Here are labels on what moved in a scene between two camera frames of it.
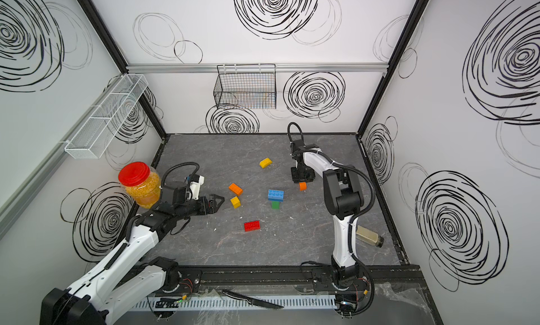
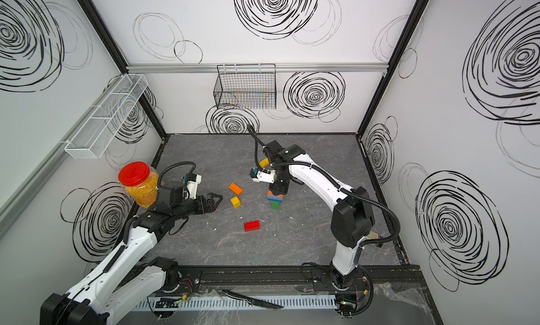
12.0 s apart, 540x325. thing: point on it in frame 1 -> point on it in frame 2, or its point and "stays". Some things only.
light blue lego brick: x=275 y=195 stays
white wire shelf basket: x=104 y=125 stays
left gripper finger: x=215 y=195 stays
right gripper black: x=296 y=179 -> x=277 y=190
